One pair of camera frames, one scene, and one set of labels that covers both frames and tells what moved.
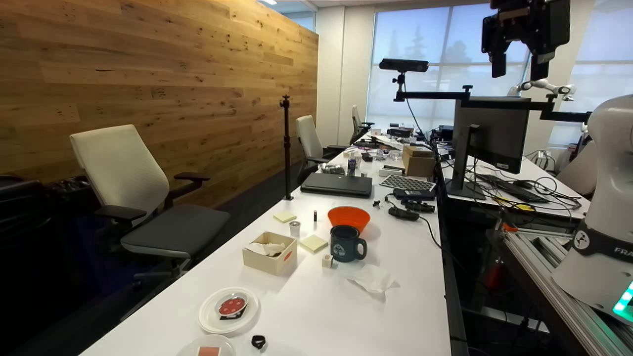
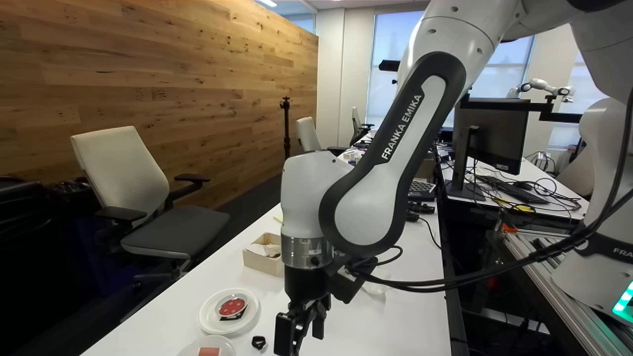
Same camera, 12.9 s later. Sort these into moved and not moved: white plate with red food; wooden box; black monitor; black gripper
Moved: black gripper
Not moved: white plate with red food; wooden box; black monitor
